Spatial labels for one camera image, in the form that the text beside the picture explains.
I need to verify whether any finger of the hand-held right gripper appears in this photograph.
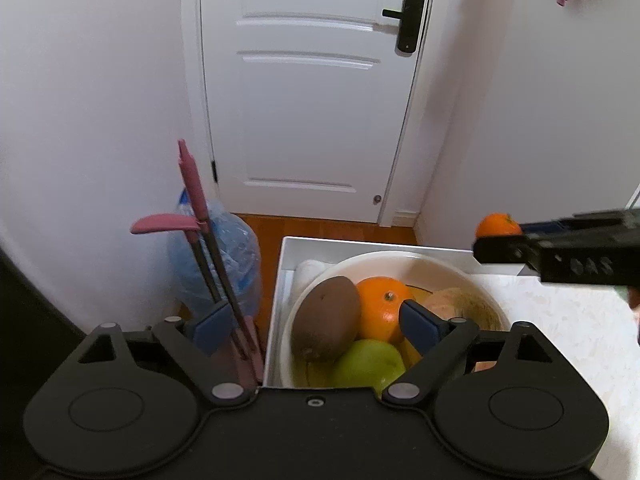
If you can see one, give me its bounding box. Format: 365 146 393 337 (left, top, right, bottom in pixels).
520 209 640 235
473 234 546 267

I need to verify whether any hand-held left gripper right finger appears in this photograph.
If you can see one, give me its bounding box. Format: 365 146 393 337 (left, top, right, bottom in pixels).
382 299 551 407

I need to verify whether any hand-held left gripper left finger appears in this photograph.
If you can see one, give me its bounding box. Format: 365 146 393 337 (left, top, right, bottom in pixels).
75 302 256 408

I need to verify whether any small mandarin with stem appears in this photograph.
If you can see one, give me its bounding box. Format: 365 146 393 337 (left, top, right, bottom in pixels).
475 212 523 240

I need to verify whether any large orange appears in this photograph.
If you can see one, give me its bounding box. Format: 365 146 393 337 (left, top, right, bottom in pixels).
356 277 417 345

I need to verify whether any big yellow-red apple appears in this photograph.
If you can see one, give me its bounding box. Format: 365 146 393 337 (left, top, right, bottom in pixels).
422 287 503 333

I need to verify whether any green apple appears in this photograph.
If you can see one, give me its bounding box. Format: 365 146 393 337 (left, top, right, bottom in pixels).
329 339 407 393

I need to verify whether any brown kiwi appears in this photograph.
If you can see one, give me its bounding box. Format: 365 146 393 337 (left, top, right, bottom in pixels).
291 276 362 364

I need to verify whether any cream oval bowl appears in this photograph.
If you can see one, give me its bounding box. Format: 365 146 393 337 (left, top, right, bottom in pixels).
282 251 512 389

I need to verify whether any blue water jug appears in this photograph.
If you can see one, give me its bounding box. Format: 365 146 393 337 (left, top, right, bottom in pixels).
169 189 263 318

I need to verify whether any floral tablecloth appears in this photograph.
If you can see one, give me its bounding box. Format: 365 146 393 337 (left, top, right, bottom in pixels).
475 274 640 480

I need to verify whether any white towel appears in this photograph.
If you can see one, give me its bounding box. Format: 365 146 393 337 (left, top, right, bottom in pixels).
295 259 331 291

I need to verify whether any pink broom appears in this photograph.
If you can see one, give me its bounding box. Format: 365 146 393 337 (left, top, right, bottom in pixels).
177 139 266 386

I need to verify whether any dark furniture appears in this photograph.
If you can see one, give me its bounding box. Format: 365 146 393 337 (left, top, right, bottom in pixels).
0 247 88 480

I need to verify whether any white panelled door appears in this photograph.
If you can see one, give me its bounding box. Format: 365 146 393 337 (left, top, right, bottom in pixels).
181 0 441 227

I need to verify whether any pink dustpan handle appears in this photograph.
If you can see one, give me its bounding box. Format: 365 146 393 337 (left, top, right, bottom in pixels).
130 213 236 311

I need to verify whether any black door lock handle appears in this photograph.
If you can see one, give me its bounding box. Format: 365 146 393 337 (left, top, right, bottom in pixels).
382 0 427 55

